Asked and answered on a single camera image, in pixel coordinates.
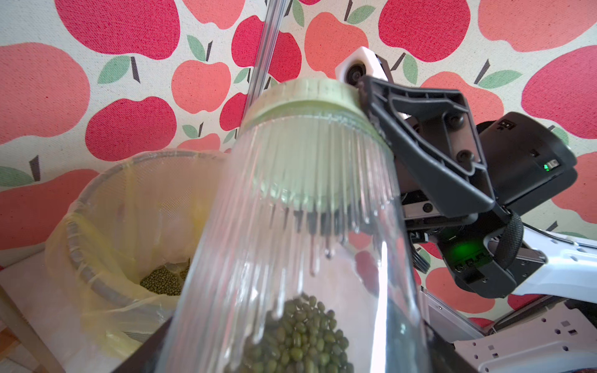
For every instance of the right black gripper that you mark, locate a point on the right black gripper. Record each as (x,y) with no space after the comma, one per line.
(432,134)

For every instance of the green jar lid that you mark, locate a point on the green jar lid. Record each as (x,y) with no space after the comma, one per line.
(314,149)

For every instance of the glass jar with mung beans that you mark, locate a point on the glass jar with mung beans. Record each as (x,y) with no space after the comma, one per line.
(272,288)

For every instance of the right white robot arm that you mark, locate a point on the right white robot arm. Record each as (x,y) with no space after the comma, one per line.
(553,331)

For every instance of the grey bin with yellow bag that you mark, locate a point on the grey bin with yellow bag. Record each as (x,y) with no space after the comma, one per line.
(144,213)

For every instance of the orange wooden shelf rack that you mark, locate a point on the orange wooden shelf rack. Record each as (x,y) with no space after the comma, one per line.
(27,336)

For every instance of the right aluminium frame post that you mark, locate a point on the right aluminium frame post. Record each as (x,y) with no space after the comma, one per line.
(276,11)

